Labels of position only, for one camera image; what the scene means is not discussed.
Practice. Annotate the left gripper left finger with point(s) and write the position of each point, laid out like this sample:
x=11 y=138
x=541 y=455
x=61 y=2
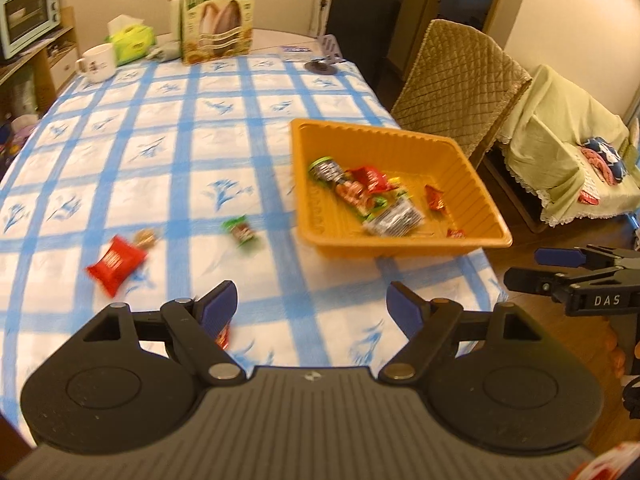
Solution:
x=195 y=324

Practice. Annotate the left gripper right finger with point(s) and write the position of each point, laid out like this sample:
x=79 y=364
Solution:
x=429 y=327

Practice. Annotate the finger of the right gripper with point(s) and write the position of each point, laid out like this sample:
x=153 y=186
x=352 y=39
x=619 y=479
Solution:
x=590 y=257
x=612 y=291

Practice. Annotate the red gold patterned candy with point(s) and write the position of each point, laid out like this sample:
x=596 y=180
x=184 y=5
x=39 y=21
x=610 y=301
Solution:
x=223 y=338

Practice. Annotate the red candy packet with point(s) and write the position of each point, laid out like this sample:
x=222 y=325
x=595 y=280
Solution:
x=456 y=233

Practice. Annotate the small brown cookie packet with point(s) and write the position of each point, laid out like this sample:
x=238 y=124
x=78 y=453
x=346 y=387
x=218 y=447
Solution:
x=145 y=239

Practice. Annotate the large red snack packet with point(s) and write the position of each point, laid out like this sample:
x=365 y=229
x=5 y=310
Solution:
x=116 y=265

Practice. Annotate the green cloth covered sofa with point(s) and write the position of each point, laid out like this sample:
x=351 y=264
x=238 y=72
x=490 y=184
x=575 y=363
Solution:
x=567 y=149

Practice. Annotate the small red candy in tray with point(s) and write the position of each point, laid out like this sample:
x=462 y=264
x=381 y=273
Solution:
x=434 y=199

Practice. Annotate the yellow green small candy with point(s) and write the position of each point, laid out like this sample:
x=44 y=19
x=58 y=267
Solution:
x=396 y=189

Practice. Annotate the blue white checked tablecloth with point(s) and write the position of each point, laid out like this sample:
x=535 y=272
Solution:
x=181 y=149

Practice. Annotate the orange plastic tray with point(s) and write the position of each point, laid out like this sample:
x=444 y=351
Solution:
x=336 y=230

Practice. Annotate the red snack packet in tray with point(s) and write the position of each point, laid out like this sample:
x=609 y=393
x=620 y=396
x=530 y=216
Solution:
x=372 y=179

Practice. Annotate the green long peanut packet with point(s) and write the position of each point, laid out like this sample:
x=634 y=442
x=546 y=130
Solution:
x=327 y=171

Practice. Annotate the quilted beige chair right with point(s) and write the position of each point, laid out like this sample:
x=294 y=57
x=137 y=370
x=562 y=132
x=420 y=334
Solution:
x=462 y=85

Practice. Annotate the grey small pouch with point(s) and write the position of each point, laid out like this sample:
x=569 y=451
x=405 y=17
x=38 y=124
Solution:
x=168 y=51

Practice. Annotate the white mug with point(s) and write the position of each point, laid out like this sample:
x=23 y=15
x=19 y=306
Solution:
x=97 y=64

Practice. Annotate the white blue card box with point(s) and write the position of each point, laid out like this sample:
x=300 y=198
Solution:
x=292 y=53

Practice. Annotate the green tissue pack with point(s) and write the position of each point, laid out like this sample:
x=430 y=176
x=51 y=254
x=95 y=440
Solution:
x=130 y=38

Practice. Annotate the wooden shelf unit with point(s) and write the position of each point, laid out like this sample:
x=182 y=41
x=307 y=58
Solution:
x=49 y=65

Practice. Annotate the sunflower seed box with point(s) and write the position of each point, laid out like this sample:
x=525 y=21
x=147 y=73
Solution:
x=214 y=29

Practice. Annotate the black mini fridge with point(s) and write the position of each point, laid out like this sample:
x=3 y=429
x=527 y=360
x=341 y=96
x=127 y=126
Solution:
x=362 y=28

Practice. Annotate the mint toaster oven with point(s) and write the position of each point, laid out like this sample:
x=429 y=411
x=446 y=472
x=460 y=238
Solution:
x=25 y=21

